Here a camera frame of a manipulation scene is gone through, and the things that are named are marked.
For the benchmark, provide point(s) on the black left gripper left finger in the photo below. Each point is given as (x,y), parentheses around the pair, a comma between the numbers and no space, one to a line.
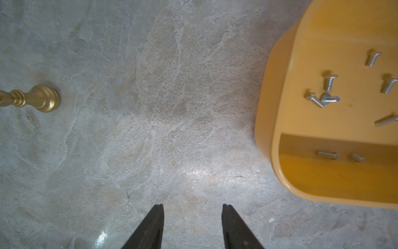
(148,235)

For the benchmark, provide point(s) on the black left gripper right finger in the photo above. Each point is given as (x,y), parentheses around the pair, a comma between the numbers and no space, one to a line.
(236,233)

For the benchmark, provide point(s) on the silver screw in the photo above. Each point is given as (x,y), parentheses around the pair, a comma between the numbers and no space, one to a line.
(311,96)
(326,99)
(372,57)
(328,81)
(388,85)
(356,157)
(386,120)
(331,155)

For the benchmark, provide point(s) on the yellow plastic storage box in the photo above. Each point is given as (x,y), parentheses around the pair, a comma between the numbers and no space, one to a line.
(334,37)

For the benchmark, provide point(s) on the gold chess bishop piece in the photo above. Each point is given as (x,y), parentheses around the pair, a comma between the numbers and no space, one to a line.
(41,97)

